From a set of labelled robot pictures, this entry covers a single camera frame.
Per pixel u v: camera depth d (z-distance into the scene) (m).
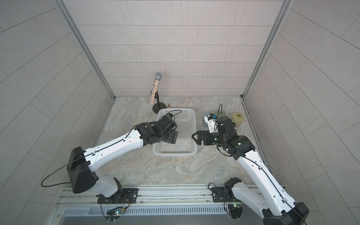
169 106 1.08
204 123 0.65
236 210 0.69
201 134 0.60
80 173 0.38
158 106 1.08
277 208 0.37
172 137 0.68
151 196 0.72
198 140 0.61
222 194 0.71
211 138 0.60
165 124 0.57
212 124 0.63
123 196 0.69
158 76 0.88
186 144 0.89
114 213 0.65
